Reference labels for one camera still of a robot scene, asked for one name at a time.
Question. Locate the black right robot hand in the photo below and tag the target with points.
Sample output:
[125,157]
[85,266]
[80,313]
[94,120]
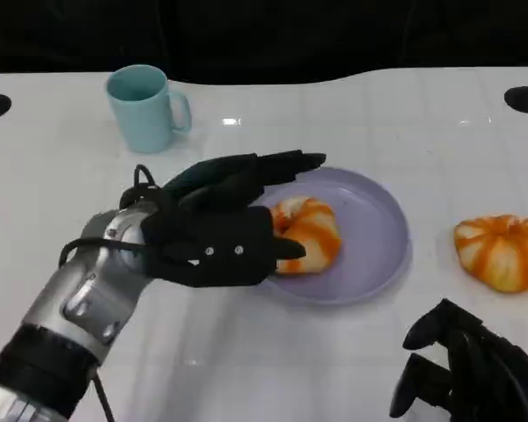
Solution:
[488,378]

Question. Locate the lilac plate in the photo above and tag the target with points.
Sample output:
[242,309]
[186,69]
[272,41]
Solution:
[369,246]

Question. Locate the pale green mug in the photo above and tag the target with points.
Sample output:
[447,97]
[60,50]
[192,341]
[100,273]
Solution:
[143,118]

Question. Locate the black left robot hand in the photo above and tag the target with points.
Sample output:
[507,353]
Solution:
[220,180]

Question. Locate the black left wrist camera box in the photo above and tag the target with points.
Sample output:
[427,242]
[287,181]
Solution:
[220,268]

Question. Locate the orange and white toy bread roll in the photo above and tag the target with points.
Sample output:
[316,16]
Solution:
[312,228]
[501,255]

